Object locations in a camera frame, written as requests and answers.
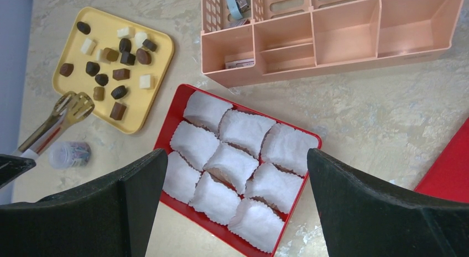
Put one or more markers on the oval dark chocolate top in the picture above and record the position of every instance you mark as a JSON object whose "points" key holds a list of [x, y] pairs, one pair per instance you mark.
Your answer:
{"points": [[83, 28]]}

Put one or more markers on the white square chocolate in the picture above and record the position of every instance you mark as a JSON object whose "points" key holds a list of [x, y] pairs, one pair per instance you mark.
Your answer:
{"points": [[146, 82]]}

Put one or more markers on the red box lid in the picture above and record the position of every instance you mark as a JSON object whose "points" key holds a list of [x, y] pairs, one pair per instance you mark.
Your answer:
{"points": [[448, 176]]}

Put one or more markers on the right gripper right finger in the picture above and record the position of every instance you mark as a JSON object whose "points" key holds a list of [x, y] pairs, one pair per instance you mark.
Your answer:
{"points": [[362, 215]]}

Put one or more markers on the stapler in organizer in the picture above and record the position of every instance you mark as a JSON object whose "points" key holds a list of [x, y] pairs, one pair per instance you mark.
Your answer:
{"points": [[238, 8]]}

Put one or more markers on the red chocolate box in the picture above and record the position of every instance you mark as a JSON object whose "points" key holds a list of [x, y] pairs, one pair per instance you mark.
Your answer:
{"points": [[236, 172]]}

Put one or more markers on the brown rectangular chocolate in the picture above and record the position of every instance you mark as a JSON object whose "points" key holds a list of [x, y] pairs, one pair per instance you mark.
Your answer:
{"points": [[118, 111]]}

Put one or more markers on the peach desk organizer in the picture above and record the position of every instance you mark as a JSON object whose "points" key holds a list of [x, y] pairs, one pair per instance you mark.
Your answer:
{"points": [[277, 40]]}

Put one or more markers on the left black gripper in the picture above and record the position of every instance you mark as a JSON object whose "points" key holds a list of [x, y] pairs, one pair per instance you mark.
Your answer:
{"points": [[14, 166]]}

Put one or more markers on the small dark chocolate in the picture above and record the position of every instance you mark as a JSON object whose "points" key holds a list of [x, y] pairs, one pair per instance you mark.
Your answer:
{"points": [[101, 79]]}

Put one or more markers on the metal tongs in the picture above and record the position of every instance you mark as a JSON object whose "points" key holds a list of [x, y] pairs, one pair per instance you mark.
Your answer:
{"points": [[71, 108]]}

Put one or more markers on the yellow tray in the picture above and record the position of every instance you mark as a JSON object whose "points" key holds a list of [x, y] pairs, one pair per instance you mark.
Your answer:
{"points": [[70, 73]]}

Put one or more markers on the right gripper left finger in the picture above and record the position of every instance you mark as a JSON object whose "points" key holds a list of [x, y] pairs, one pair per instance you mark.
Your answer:
{"points": [[112, 215]]}

